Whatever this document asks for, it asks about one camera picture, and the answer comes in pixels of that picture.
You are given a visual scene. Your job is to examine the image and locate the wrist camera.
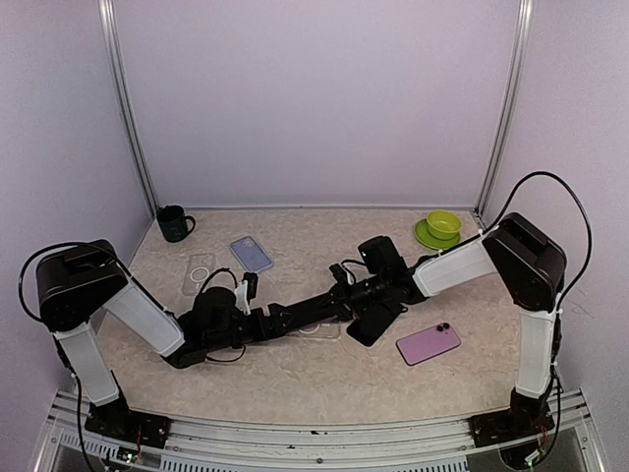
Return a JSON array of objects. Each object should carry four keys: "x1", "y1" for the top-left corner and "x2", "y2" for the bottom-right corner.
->
[
  {"x1": 235, "y1": 272, "x2": 258, "y2": 316},
  {"x1": 329, "y1": 264, "x2": 355, "y2": 285}
]

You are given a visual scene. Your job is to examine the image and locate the clear case far left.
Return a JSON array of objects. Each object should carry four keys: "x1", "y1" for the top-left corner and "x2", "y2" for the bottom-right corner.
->
[{"x1": 182, "y1": 253, "x2": 215, "y2": 296}]

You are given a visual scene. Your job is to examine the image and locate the clear magsafe phone case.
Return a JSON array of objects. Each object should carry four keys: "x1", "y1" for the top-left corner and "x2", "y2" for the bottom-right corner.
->
[{"x1": 291, "y1": 321, "x2": 341, "y2": 340}]

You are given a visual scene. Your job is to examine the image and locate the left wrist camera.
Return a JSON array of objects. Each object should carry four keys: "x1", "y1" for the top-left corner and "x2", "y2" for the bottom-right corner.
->
[{"x1": 235, "y1": 272, "x2": 258, "y2": 316}]

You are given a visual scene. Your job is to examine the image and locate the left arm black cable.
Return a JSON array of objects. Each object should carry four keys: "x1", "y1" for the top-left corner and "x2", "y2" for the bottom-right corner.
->
[{"x1": 18, "y1": 240, "x2": 247, "y2": 365}]

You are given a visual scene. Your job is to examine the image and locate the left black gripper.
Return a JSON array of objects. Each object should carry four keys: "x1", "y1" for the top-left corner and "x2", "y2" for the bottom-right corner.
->
[{"x1": 204, "y1": 303, "x2": 301, "y2": 352}]

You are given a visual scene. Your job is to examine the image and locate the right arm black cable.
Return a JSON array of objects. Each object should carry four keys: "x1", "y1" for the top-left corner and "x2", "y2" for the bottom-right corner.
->
[{"x1": 341, "y1": 170, "x2": 592, "y2": 321}]

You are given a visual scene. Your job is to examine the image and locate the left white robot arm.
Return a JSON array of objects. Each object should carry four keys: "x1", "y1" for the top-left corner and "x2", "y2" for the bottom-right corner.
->
[{"x1": 18, "y1": 239, "x2": 326, "y2": 438}]

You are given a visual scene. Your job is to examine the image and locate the black phone face up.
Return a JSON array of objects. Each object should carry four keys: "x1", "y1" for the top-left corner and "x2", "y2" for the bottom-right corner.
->
[{"x1": 346, "y1": 302, "x2": 407, "y2": 347}]

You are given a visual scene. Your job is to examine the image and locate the dark green mug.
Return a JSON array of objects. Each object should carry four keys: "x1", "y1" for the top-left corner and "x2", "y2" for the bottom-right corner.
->
[{"x1": 157, "y1": 206, "x2": 197, "y2": 243}]

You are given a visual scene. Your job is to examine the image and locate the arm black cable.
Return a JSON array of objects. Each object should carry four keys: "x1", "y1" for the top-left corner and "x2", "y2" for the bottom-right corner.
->
[
  {"x1": 341, "y1": 170, "x2": 592, "y2": 321},
  {"x1": 18, "y1": 240, "x2": 247, "y2": 365}
]

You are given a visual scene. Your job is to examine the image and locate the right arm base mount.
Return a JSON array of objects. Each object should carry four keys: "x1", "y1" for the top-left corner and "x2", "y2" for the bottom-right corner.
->
[{"x1": 469, "y1": 383, "x2": 554, "y2": 447}]

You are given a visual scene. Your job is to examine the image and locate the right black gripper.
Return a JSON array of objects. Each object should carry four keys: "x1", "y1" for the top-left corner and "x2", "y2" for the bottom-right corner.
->
[{"x1": 312, "y1": 272, "x2": 389, "y2": 322}]

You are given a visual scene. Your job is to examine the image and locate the left aluminium frame post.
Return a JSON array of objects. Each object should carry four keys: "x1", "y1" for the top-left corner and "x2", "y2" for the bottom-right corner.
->
[{"x1": 97, "y1": 0, "x2": 159, "y2": 218}]

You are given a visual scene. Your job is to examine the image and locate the green bowl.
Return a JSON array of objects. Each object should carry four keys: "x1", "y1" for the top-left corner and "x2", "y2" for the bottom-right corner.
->
[{"x1": 426, "y1": 209, "x2": 462, "y2": 241}]

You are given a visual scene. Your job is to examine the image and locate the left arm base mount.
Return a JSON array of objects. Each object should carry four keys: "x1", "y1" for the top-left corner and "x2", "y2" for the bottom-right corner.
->
[{"x1": 85, "y1": 373, "x2": 171, "y2": 449}]

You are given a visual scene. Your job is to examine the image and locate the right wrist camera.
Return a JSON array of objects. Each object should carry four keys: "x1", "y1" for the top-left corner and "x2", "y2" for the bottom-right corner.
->
[{"x1": 329, "y1": 264, "x2": 355, "y2": 285}]

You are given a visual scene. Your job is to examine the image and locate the pink phone face down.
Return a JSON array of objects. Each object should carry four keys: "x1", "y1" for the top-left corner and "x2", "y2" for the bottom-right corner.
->
[{"x1": 396, "y1": 323, "x2": 461, "y2": 367}]

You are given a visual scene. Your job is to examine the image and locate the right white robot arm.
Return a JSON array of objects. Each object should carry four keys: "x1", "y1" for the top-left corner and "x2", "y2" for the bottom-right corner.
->
[{"x1": 335, "y1": 212, "x2": 567, "y2": 437}]

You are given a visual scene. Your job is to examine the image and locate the aluminium frame post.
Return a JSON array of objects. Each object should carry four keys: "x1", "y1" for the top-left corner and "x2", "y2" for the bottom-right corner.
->
[
  {"x1": 475, "y1": 0, "x2": 535, "y2": 218},
  {"x1": 97, "y1": 0, "x2": 159, "y2": 218}
]

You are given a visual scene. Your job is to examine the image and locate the purple-edged black-screen phone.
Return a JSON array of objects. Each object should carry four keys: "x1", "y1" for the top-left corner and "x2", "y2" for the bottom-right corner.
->
[{"x1": 281, "y1": 294, "x2": 337, "y2": 331}]

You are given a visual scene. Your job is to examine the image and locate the right aluminium frame post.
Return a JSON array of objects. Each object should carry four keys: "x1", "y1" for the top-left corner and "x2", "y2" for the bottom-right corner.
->
[{"x1": 475, "y1": 0, "x2": 535, "y2": 218}]

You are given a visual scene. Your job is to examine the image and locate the lavender phone case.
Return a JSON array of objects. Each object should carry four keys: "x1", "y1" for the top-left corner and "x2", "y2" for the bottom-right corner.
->
[{"x1": 229, "y1": 236, "x2": 273, "y2": 274}]

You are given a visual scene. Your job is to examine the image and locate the front aluminium rail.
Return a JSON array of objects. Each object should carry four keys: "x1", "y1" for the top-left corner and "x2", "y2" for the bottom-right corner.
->
[{"x1": 33, "y1": 417, "x2": 605, "y2": 472}]

